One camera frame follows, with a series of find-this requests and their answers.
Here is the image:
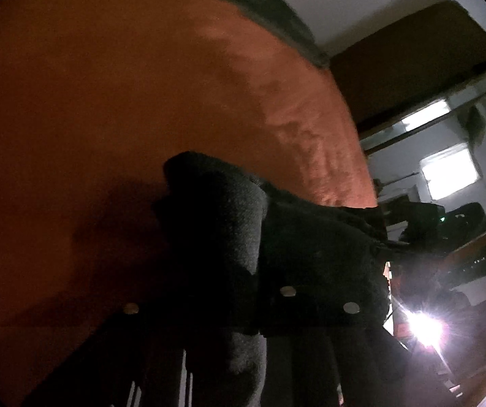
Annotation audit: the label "small bright window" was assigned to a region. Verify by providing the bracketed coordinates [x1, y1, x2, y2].
[400, 99, 451, 134]

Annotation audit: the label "grey-green cloth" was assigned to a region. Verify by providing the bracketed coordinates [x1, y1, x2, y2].
[192, 0, 330, 69]

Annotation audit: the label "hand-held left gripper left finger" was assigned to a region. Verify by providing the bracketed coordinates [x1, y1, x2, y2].
[20, 302, 227, 407]

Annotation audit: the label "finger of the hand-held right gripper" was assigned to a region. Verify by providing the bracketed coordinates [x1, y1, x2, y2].
[364, 206, 409, 247]

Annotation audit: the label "orange blanket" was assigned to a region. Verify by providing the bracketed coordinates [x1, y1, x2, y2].
[0, 0, 379, 407]

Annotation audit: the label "bright lamp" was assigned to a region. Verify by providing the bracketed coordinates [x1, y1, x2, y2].
[395, 297, 455, 357]

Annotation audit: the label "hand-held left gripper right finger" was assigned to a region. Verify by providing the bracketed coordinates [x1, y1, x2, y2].
[268, 284, 451, 407]

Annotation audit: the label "large bright window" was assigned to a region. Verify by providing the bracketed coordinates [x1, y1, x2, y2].
[421, 144, 481, 200]

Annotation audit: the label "dark grey pants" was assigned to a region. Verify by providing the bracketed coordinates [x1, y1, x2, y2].
[154, 150, 409, 407]

